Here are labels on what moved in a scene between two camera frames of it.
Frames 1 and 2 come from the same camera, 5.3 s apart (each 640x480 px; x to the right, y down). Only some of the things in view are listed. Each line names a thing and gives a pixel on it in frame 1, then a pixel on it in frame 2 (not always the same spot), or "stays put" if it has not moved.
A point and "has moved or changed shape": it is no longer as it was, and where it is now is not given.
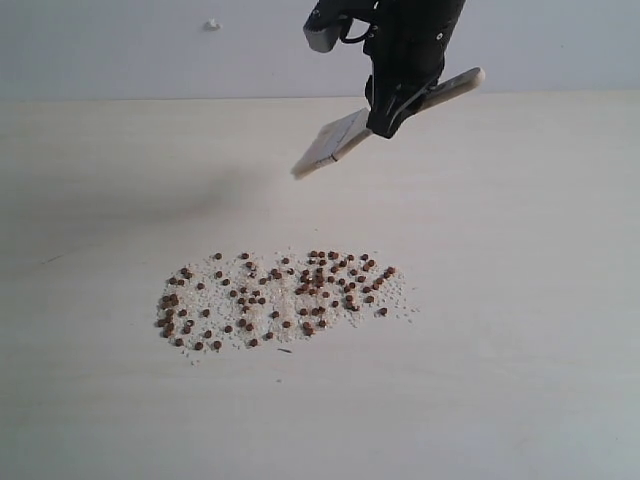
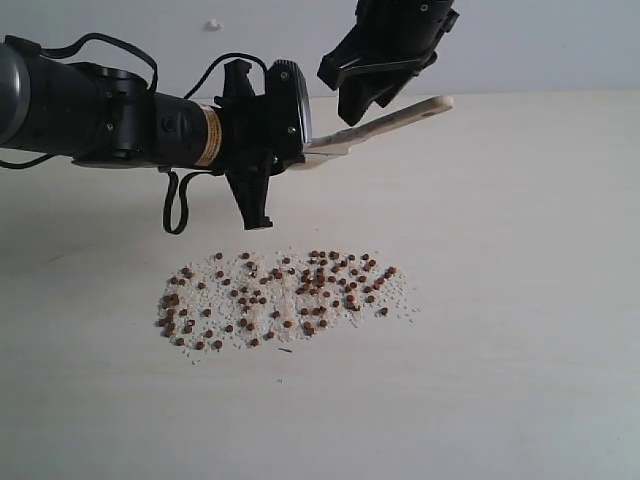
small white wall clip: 210,25 stays put
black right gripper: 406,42 -> 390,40
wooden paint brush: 337,135 has moved or changed shape
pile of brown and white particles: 230,298 stays put
